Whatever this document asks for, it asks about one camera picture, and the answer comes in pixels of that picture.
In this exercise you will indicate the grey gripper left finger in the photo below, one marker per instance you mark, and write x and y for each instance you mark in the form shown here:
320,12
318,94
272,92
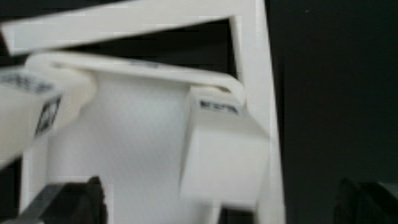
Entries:
67,204

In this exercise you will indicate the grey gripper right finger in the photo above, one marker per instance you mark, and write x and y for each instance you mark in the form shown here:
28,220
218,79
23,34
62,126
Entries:
366,203

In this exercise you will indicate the white desk leg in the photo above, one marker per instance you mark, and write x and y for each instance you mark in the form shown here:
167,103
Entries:
43,97
226,144

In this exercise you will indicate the white desk tabletop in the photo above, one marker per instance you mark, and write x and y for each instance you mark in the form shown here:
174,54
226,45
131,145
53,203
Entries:
121,143

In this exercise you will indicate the white U-shaped obstacle frame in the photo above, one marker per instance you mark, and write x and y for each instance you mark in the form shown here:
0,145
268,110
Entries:
51,33

